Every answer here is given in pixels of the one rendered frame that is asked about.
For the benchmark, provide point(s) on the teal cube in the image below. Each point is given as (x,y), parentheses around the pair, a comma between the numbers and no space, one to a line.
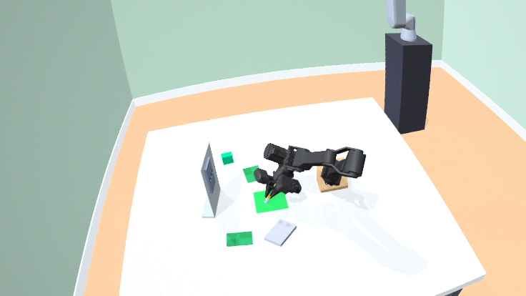
(227,158)

